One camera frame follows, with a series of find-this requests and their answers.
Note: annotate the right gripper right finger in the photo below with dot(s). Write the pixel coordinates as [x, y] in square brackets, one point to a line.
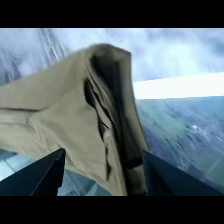
[173, 180]

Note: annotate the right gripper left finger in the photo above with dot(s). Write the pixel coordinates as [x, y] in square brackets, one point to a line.
[36, 178]

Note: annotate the khaki trousers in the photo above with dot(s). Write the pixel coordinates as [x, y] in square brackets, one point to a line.
[66, 116]

